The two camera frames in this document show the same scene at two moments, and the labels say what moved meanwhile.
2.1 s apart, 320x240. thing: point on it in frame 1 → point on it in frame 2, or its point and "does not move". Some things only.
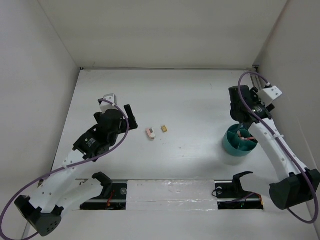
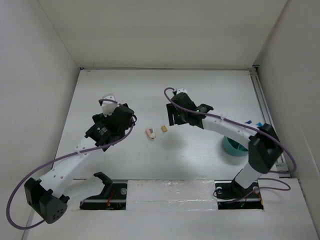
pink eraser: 150,132 does not move
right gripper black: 254,97 → 172,110
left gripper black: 131,119 does not move
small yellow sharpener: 164,128 does not move
